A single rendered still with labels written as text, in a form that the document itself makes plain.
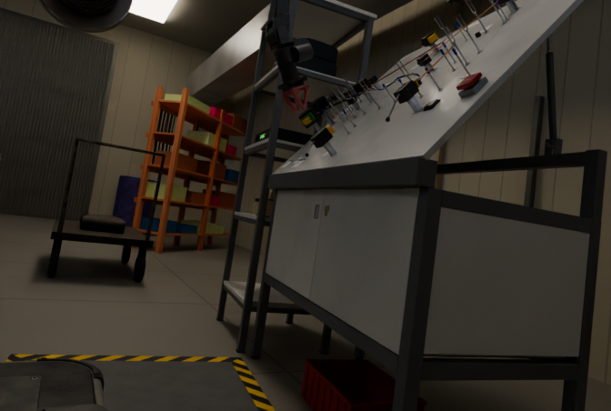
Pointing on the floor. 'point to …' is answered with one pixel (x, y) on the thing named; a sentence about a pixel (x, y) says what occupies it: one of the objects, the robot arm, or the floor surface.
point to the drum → (126, 186)
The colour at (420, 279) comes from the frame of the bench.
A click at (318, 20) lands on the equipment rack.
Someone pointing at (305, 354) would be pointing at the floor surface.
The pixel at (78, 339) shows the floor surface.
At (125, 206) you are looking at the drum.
